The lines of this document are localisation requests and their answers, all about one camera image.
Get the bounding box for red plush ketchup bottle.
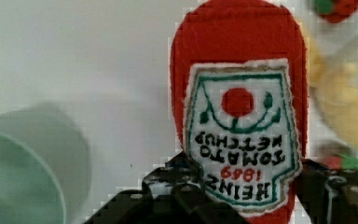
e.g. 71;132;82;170
170;0;308;224

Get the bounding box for plush peeled banana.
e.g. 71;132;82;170
310;36;358;149

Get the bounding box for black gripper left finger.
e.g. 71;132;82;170
84;152;249;224

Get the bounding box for green toy pot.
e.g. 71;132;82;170
0;104;91;224

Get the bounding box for small red plush strawberry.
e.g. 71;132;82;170
310;0;358;23

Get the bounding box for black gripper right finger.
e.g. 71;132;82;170
295;160;358;224

